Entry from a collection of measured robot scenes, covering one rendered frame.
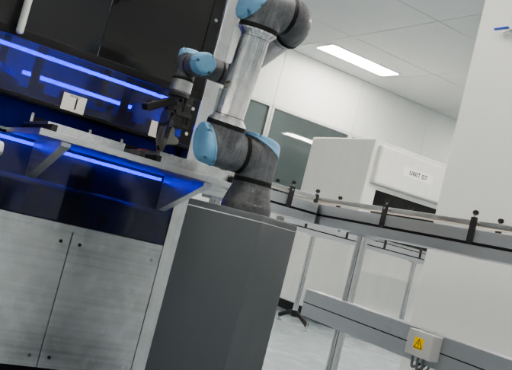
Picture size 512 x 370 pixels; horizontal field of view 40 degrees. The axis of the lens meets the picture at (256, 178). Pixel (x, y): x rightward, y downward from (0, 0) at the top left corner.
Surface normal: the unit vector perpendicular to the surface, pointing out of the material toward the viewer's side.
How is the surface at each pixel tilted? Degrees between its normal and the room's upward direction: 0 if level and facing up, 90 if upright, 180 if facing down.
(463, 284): 90
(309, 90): 90
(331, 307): 90
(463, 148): 90
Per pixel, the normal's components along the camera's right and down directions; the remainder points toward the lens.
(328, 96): 0.51, 0.07
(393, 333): -0.83, -0.25
